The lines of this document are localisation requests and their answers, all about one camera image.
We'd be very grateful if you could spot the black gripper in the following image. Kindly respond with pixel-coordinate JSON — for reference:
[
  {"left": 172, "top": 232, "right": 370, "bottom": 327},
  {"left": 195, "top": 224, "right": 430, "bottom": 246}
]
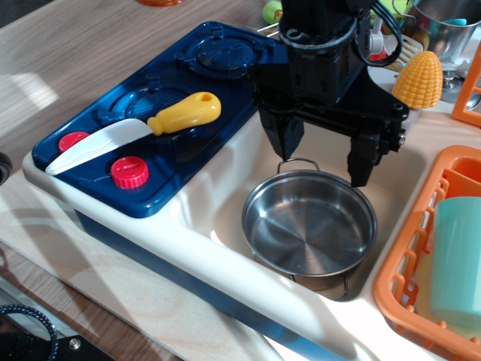
[{"left": 248, "top": 50, "right": 409, "bottom": 187}]

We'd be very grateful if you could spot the steel pan with wire handles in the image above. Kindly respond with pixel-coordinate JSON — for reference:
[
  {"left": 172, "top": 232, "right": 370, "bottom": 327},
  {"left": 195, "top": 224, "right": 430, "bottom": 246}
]
[{"left": 242, "top": 159, "right": 377, "bottom": 301}]

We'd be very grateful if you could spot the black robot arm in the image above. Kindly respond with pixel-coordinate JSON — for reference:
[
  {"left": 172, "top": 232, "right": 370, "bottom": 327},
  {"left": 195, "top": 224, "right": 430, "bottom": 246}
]
[{"left": 248, "top": 1, "right": 409, "bottom": 187}]

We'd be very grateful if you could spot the cream toy sink unit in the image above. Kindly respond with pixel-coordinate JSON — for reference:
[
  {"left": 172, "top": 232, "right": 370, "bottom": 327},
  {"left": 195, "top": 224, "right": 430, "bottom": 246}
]
[{"left": 23, "top": 105, "right": 480, "bottom": 360}]

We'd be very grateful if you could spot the blue toy stove top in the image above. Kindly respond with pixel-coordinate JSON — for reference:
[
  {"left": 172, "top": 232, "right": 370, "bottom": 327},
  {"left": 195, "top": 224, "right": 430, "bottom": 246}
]
[{"left": 32, "top": 22, "right": 287, "bottom": 218}]

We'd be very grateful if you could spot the red stove knob front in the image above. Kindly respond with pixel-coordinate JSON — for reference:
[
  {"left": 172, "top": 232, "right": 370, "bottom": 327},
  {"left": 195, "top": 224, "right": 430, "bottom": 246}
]
[{"left": 110, "top": 156, "right": 150, "bottom": 190}]

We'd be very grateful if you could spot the red stove knob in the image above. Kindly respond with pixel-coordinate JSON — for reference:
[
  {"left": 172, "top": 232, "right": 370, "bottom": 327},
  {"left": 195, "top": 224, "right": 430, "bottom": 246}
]
[
  {"left": 58, "top": 132, "right": 89, "bottom": 153},
  {"left": 110, "top": 156, "right": 150, "bottom": 190}
]

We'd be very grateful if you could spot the red stove knob rear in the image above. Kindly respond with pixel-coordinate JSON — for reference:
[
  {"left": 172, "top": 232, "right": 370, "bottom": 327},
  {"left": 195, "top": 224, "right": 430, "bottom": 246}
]
[{"left": 58, "top": 132, "right": 89, "bottom": 153}]

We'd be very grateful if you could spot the yellow toy corn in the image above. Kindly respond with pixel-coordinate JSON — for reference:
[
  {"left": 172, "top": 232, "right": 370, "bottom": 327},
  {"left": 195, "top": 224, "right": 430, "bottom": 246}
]
[{"left": 392, "top": 51, "right": 443, "bottom": 110}]

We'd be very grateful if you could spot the grey toy faucet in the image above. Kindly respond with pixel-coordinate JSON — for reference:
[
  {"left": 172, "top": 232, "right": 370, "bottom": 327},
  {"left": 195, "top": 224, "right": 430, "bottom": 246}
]
[{"left": 370, "top": 12, "right": 390, "bottom": 62}]

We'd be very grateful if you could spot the white toy spatula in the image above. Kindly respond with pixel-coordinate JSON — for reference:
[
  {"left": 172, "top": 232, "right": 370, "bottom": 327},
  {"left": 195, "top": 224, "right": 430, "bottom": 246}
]
[{"left": 384, "top": 35, "right": 423, "bottom": 72}]

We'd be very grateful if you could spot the green toy fruit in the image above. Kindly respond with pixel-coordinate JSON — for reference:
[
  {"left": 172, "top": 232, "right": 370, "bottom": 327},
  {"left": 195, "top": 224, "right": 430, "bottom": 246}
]
[{"left": 262, "top": 0, "right": 283, "bottom": 25}]

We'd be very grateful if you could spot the orange plastic stand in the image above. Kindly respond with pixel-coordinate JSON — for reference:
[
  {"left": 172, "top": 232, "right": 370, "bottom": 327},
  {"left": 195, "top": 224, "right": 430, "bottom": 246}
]
[{"left": 452, "top": 45, "right": 480, "bottom": 128}]

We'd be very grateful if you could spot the teal plastic cup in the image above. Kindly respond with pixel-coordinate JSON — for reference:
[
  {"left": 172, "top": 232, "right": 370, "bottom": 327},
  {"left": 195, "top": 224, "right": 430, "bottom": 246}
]
[{"left": 430, "top": 196, "right": 480, "bottom": 329}]

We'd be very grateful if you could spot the large steel pot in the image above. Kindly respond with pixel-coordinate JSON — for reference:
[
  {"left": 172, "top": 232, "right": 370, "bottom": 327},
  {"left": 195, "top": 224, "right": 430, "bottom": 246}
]
[{"left": 393, "top": 0, "right": 480, "bottom": 71}]

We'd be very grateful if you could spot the orange dish rack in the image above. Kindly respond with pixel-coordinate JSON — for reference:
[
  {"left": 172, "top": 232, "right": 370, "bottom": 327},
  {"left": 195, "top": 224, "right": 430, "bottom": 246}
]
[{"left": 374, "top": 145, "right": 480, "bottom": 360}]

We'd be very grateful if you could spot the light plywood board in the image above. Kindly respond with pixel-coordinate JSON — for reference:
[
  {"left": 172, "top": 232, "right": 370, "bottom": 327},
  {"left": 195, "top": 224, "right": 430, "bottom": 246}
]
[{"left": 1, "top": 172, "right": 280, "bottom": 360}]

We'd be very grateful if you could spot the toy knife yellow handle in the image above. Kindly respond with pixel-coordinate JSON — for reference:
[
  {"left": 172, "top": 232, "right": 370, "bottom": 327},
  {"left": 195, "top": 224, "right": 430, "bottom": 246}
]
[{"left": 45, "top": 92, "right": 222, "bottom": 176}]

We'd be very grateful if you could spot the black metal bracket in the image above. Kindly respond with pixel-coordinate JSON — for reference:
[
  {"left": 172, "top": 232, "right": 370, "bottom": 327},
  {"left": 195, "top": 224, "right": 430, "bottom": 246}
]
[{"left": 55, "top": 335, "right": 114, "bottom": 361}]

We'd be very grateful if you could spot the black braided cable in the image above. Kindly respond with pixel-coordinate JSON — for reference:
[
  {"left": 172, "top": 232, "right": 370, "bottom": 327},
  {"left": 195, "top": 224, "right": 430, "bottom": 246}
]
[{"left": 0, "top": 303, "right": 59, "bottom": 361}]

